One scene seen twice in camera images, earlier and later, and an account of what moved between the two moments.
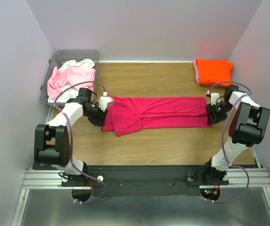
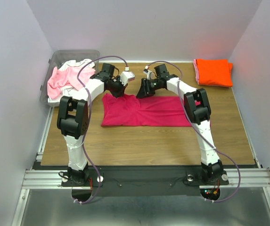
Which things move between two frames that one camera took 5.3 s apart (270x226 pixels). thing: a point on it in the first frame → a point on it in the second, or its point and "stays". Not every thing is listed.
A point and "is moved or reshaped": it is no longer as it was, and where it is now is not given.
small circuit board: (210, 193) stays
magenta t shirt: (128, 114) is moved or reshaped
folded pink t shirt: (196, 71) stays
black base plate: (143, 181) stays
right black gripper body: (218, 110) → (152, 85)
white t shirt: (70, 92) stays
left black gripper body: (95, 115) → (116, 87)
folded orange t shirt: (211, 71) stays
